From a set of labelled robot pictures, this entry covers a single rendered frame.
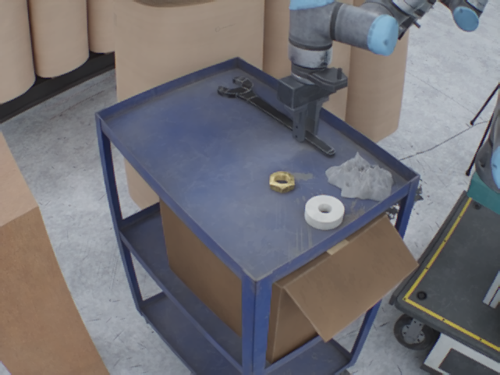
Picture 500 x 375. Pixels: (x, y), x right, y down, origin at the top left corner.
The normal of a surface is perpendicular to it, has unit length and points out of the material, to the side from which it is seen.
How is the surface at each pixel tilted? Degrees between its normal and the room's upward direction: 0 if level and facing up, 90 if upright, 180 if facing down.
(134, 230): 0
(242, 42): 90
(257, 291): 90
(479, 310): 0
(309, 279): 26
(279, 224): 0
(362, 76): 90
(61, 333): 90
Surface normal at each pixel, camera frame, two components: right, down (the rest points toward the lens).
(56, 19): 0.35, 0.60
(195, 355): 0.02, -0.77
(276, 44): -0.32, 0.60
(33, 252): 0.65, 0.50
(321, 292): 0.30, -0.47
